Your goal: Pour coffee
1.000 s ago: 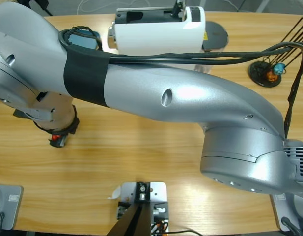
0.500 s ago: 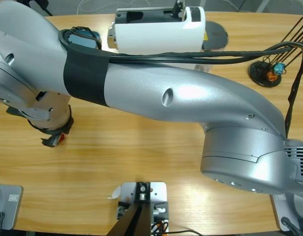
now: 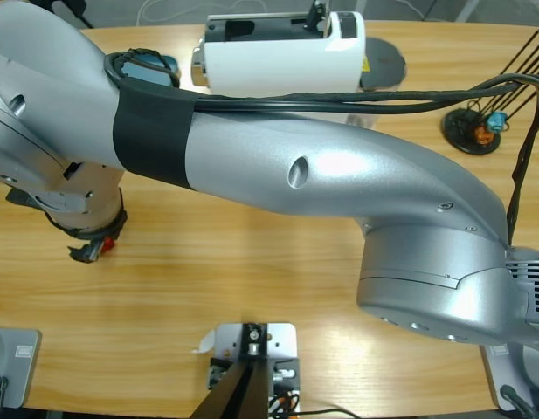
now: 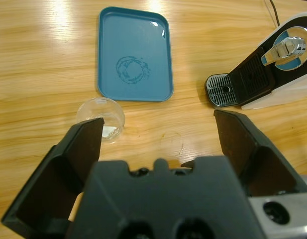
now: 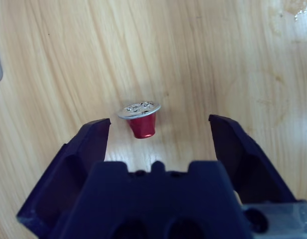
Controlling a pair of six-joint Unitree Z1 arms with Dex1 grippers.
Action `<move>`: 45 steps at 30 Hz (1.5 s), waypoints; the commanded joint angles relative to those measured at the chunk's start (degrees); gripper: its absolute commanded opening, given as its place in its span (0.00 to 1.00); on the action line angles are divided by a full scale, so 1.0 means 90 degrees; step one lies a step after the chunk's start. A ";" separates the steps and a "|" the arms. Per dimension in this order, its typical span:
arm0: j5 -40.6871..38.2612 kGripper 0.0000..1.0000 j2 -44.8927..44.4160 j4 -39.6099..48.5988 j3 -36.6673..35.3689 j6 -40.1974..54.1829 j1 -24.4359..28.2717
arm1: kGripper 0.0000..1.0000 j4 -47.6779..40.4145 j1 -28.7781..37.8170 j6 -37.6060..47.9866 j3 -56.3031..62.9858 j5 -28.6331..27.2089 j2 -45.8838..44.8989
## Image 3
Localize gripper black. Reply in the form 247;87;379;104
48;208;129;265

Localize white capsule coffee machine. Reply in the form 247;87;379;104
190;0;367;127

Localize teal plastic tray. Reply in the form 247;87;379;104
119;52;182;89

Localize black chair legs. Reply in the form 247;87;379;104
45;0;94;30

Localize clear water tank black lid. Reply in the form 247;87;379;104
347;37;408;130

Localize black capsule holder with rods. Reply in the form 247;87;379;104
441;28;539;156

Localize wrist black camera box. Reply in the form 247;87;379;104
5;186;43;211

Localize arm grey base plate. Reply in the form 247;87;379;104
0;326;43;410
478;342;539;412

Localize dark camera post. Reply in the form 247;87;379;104
189;321;270;419

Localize white mount block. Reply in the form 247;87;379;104
190;321;303;414

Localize orange wire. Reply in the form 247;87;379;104
268;390;301;414

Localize arm black cable bundle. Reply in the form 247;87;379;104
103;48;539;245

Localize black cable at mount block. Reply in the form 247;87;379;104
294;407;362;419

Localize thin white floor cable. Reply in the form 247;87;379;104
399;0;440;21

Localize grey metal frame leg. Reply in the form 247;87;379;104
454;0;482;22

